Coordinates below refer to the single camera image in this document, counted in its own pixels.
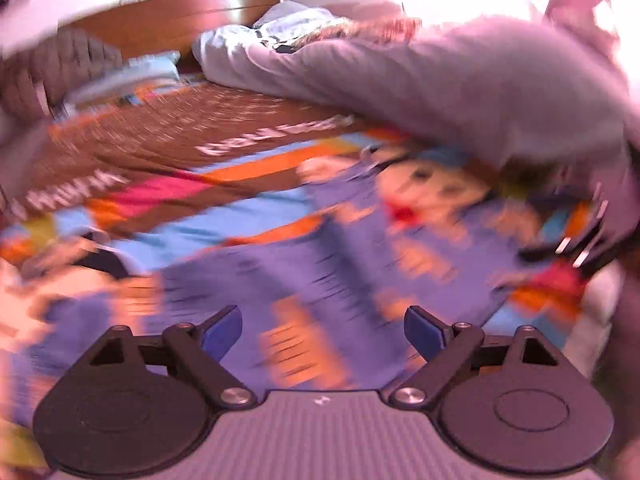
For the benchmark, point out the pale blue crumpled cloth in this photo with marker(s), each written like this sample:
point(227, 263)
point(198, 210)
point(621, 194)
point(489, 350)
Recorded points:
point(290, 22)

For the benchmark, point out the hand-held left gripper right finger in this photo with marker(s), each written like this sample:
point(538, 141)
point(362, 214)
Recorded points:
point(424, 332)

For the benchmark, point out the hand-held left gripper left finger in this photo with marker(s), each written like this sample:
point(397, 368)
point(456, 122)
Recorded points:
point(224, 332)

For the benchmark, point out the light blue pillow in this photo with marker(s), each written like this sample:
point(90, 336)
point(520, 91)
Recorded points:
point(145, 67)

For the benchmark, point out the colourful printed blanket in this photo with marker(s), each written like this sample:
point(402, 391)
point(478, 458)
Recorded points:
point(150, 130)

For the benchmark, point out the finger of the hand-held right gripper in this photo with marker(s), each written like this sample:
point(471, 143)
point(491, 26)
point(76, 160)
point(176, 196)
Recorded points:
point(585, 247)

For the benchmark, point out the brown puffy jacket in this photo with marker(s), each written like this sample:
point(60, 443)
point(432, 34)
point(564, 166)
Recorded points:
point(60, 70)

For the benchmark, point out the purple pants with orange print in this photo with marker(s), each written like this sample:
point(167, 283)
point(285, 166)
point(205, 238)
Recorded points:
point(350, 270)

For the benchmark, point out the wooden headboard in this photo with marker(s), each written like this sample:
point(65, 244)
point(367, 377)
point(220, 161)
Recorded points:
point(175, 20)

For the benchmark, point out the floral patterned cloth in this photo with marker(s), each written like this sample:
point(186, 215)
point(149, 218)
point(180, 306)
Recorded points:
point(380, 30)

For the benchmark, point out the grey duvet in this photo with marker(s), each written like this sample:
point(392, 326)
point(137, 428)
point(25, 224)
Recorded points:
point(425, 80)

